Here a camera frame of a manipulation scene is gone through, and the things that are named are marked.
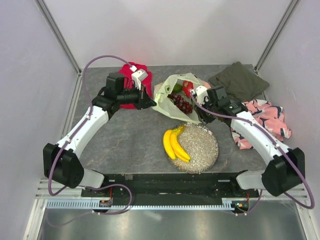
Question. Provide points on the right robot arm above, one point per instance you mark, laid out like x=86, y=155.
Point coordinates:
x=285, y=167

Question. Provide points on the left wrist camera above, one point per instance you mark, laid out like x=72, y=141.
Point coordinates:
x=138, y=75

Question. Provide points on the pale green plastic bag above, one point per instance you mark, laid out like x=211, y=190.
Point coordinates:
x=166, y=107

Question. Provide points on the pink patterned cloth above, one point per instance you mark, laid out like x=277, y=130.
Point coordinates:
x=270, y=117

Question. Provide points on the red dragon fruit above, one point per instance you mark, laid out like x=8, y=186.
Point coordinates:
x=187, y=87

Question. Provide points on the red grape bunch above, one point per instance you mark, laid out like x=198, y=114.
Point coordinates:
x=182, y=104

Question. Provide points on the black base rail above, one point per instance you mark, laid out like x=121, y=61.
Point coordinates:
x=171, y=189

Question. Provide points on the olive green cloth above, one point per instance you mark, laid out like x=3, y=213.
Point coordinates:
x=239, y=82

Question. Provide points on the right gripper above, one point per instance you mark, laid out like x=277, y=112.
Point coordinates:
x=201, y=115

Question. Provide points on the speckled round plate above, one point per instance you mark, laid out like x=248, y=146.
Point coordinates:
x=201, y=145

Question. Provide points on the yellow banana bunch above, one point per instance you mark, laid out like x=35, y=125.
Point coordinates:
x=171, y=145

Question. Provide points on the white cable duct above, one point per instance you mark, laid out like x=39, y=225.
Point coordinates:
x=104, y=204

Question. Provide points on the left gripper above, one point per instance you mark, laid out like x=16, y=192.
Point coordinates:
x=144, y=101

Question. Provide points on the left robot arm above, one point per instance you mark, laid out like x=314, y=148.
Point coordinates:
x=61, y=161

